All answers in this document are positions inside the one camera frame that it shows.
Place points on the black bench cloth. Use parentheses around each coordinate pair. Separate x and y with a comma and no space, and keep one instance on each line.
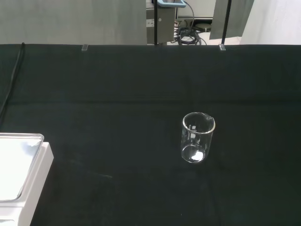
(150,99)

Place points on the grey metal cabinet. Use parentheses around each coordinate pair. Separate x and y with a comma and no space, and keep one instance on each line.
(162,23)

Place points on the black stand pole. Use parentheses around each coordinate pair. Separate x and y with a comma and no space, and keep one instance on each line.
(155,22)
(225,21)

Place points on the clear plastic cloth clip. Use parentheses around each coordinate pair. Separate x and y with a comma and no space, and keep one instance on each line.
(84,47)
(221,47)

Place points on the blue tray device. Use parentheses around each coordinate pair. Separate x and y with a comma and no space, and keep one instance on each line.
(171,2)

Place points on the grey hanging curtain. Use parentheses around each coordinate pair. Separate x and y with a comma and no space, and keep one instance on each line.
(70,21)

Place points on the grey hanging panel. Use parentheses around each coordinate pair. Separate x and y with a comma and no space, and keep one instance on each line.
(231,18)

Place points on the white electronic balance steel pan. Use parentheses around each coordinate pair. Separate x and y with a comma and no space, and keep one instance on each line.
(18,169)

